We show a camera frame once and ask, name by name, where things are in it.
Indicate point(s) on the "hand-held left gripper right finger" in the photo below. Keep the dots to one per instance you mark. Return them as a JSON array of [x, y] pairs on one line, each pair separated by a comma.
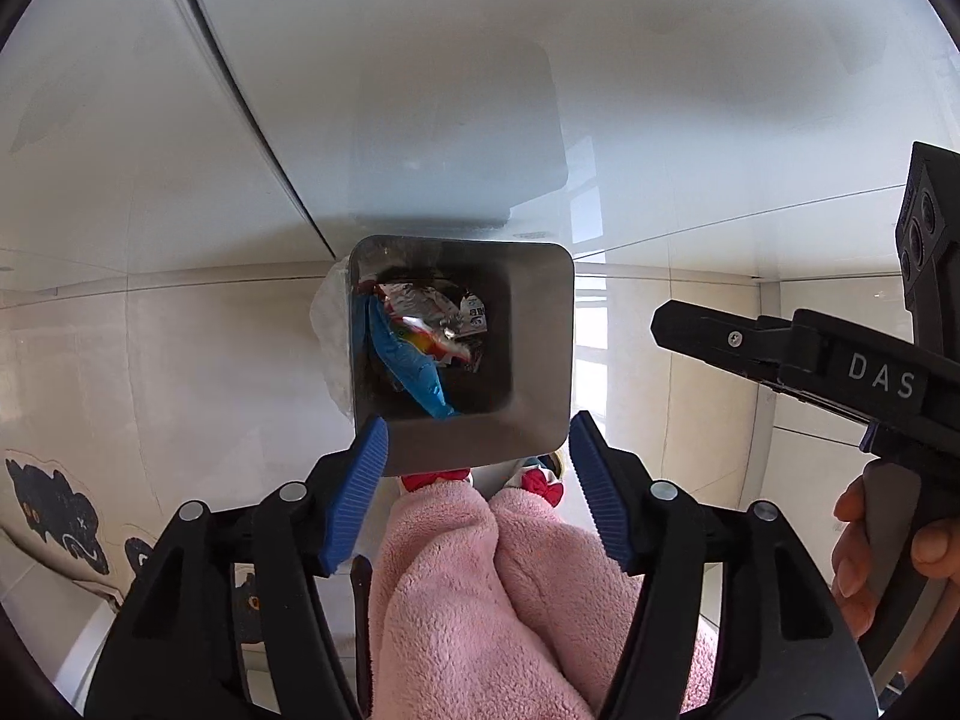
[[600, 495]]

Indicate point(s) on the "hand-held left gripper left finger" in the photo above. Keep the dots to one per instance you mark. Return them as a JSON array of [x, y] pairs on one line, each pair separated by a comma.
[[356, 495]]

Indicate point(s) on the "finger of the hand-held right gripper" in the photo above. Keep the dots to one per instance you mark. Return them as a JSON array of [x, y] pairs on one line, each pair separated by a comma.
[[705, 334]]

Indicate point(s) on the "metal trash bin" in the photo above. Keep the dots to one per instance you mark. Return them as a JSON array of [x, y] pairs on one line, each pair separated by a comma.
[[540, 330]]

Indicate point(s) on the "person's right hand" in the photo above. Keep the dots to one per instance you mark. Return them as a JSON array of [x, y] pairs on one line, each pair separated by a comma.
[[851, 562]]

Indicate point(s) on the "slipper with red bow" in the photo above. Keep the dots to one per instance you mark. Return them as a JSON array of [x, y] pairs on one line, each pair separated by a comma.
[[435, 477], [546, 486]]

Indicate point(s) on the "blue snack wrapper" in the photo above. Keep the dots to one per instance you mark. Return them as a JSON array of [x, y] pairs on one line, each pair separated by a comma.
[[416, 379]]

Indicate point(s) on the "pink fleece pants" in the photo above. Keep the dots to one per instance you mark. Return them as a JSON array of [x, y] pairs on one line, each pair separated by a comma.
[[442, 600]]

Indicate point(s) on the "clear plastic bag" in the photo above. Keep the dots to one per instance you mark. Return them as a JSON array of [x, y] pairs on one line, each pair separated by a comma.
[[334, 330]]

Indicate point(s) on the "orange and white wrapper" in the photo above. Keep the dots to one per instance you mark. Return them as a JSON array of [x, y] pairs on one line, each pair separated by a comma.
[[427, 341]]

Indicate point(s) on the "silver foil wrapper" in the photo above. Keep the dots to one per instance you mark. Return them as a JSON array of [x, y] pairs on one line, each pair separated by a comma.
[[431, 307]]

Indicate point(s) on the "large black cat floor sticker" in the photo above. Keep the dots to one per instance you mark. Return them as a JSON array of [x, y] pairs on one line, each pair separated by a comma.
[[56, 517]]

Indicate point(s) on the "white base cabinet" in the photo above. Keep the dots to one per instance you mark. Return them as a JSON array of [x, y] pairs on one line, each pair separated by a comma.
[[450, 90]]

